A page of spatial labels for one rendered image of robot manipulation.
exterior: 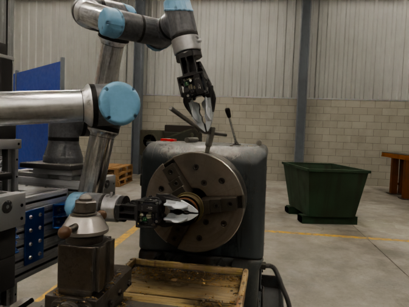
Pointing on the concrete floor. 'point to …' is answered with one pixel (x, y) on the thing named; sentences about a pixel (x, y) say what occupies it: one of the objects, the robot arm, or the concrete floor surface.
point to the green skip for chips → (324, 192)
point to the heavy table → (398, 173)
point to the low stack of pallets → (120, 173)
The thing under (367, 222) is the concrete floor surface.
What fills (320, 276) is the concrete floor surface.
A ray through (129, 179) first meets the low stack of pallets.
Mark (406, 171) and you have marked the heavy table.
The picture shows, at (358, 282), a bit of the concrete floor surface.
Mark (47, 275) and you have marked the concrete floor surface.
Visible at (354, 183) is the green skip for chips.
